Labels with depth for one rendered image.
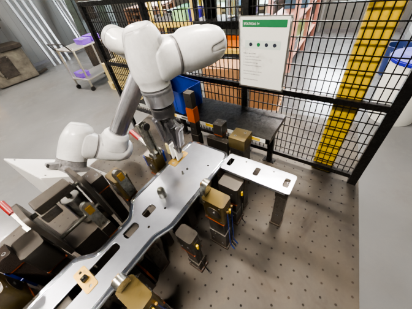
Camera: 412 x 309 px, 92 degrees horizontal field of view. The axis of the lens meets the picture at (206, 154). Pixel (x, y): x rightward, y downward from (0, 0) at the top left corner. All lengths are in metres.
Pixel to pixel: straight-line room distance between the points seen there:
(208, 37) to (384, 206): 1.99
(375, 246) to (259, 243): 1.17
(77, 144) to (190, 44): 0.91
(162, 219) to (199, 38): 0.58
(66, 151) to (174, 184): 0.70
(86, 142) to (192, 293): 0.94
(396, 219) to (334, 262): 1.25
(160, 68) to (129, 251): 0.56
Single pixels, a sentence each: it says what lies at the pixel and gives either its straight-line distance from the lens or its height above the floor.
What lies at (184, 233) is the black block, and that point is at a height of 0.99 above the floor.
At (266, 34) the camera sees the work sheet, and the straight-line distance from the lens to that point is 1.00.
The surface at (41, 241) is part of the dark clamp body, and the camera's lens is 0.84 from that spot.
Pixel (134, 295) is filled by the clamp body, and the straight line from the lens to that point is 0.65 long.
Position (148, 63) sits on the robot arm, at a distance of 0.55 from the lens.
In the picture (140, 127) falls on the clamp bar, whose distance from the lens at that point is 0.82.
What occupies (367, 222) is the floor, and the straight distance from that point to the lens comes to 2.10.
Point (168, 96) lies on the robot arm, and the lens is 0.61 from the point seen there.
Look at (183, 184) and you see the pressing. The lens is 0.82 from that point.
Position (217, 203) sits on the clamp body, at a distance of 0.69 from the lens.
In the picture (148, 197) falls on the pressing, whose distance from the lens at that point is 0.83.
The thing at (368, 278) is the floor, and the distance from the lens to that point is 1.89.
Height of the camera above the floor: 1.63
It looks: 43 degrees down
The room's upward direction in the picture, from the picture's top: 10 degrees counter-clockwise
